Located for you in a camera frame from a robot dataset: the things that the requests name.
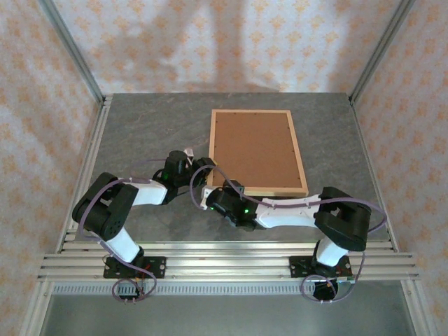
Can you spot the light wooden picture frame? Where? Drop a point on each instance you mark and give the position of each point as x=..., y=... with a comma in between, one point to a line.
x=280, y=192

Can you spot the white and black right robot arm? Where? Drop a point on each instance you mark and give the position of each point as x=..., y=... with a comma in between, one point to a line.
x=287, y=213

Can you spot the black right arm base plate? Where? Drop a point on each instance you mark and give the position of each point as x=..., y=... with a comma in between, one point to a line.
x=297, y=267

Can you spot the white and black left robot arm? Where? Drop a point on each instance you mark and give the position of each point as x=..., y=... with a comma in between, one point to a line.
x=150, y=192

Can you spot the small green circuit board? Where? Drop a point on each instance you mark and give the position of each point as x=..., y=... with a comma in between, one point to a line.
x=346, y=280

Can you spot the aluminium side rail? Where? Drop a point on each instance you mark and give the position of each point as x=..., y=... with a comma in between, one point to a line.
x=363, y=140
x=95, y=140

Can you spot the grey metal shelf panel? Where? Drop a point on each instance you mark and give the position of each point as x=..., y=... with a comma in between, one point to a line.
x=227, y=315

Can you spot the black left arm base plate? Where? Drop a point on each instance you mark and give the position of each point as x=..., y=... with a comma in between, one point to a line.
x=157, y=267

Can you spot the aluminium frame leg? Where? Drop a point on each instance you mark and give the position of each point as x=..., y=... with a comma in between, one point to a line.
x=416, y=308
x=36, y=308

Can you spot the aluminium corner post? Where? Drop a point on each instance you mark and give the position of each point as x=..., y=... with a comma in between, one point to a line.
x=75, y=52
x=378, y=52

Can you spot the aluminium cross rail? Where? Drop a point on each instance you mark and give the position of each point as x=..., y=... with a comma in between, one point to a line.
x=227, y=260

